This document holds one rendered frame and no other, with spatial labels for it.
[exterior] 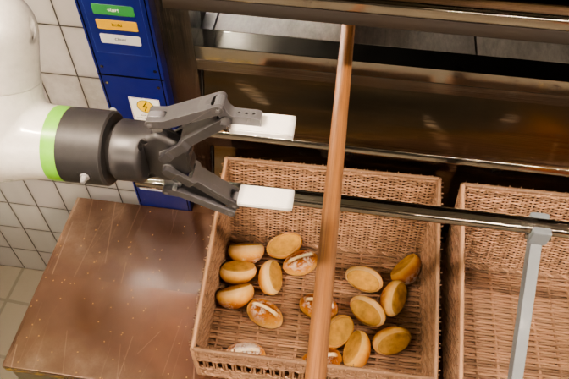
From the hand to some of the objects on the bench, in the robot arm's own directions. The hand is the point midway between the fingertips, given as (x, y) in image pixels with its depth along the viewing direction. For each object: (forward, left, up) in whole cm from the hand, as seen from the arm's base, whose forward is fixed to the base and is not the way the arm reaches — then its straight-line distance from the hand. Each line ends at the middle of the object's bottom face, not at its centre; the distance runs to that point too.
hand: (284, 166), depth 72 cm
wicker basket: (+4, +29, -91) cm, 95 cm away
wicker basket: (+63, +32, -91) cm, 115 cm away
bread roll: (-18, +26, -90) cm, 95 cm away
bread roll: (+14, +34, -89) cm, 97 cm away
